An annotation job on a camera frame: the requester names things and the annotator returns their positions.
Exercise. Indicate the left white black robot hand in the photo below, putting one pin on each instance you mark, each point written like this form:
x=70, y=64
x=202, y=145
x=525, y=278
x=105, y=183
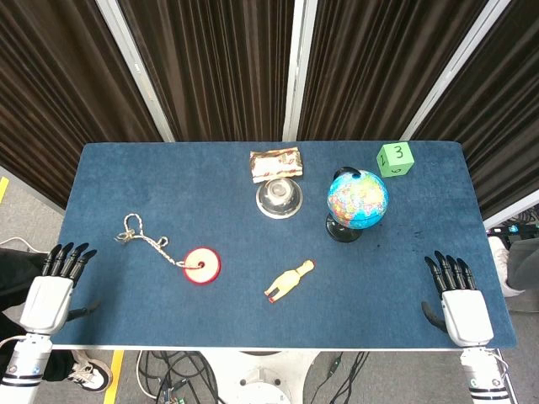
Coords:
x=44, y=301

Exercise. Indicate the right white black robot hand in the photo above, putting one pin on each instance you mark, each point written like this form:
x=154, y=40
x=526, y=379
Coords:
x=467, y=315

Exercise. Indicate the small globe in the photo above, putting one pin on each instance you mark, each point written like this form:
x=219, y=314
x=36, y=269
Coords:
x=358, y=198

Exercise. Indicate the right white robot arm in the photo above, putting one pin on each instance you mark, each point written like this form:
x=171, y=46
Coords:
x=484, y=374

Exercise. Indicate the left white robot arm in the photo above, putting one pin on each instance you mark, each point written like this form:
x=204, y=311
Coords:
x=25, y=366

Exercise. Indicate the person in black clothes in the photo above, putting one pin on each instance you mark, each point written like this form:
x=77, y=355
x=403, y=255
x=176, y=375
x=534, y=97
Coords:
x=17, y=273

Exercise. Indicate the grey trouser leg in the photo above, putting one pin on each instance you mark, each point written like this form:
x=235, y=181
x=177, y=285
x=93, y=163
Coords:
x=526, y=261

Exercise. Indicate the white black sneaker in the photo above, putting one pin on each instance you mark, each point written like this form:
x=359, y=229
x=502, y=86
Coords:
x=90, y=374

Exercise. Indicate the yellow floor tape strip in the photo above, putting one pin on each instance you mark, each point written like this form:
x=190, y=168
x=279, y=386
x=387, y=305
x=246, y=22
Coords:
x=114, y=379

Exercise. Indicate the green circuit board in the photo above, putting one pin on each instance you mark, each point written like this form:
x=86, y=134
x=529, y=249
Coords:
x=170, y=396

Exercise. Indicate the green numbered foam cube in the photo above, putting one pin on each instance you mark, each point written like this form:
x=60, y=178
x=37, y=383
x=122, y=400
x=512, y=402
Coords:
x=398, y=157

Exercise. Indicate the yellow rubber chicken toy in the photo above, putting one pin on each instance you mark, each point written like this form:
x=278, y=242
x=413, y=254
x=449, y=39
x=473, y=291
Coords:
x=288, y=280

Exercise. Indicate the blue felt table mat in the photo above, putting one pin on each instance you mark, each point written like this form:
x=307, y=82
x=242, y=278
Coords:
x=210, y=202

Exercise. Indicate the brown pleated curtain panel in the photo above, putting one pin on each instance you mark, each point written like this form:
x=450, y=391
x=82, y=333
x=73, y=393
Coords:
x=50, y=92
x=210, y=63
x=370, y=63
x=501, y=105

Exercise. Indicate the stainless steel bowl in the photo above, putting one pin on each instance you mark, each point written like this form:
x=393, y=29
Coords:
x=279, y=200

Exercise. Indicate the crinkled snack packet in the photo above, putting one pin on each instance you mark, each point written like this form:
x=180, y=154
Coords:
x=275, y=164

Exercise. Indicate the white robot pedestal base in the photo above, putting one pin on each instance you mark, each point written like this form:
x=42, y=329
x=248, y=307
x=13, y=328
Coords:
x=261, y=374

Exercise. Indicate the white screen frame post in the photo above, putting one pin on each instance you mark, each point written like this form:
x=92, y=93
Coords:
x=135, y=67
x=297, y=63
x=455, y=67

